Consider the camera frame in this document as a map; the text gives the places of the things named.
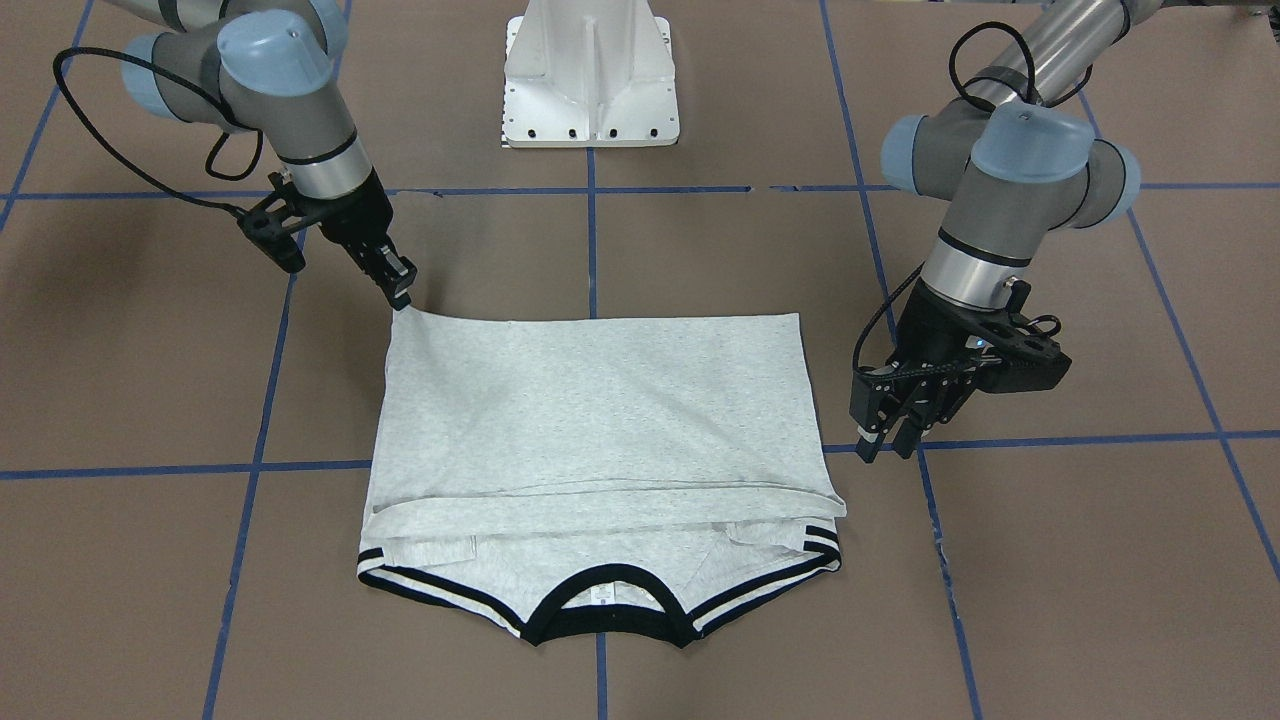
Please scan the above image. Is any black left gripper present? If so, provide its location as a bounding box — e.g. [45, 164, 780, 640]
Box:
[850, 282, 1001, 464]

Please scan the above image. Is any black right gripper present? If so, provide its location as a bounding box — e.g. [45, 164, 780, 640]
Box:
[321, 170, 417, 311]

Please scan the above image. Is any grey cartoon print t-shirt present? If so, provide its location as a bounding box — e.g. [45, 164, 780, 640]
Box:
[356, 307, 846, 647]

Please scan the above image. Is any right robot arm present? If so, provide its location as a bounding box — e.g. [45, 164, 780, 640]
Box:
[122, 1, 417, 310]

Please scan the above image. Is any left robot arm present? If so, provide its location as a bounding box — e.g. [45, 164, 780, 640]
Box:
[850, 1, 1161, 462]

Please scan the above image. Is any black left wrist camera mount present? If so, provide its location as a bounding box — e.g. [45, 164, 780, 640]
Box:
[965, 277, 1073, 395]

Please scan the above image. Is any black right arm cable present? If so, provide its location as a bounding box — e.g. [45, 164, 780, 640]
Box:
[52, 47, 266, 217]

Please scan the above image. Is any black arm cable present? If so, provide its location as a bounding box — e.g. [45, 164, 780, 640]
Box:
[850, 20, 1041, 375]
[52, 47, 266, 217]

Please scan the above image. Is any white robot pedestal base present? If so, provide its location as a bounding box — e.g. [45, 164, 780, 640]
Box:
[500, 1, 681, 149]

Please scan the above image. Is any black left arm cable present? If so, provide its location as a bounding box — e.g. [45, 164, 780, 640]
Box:
[850, 20, 1041, 375]

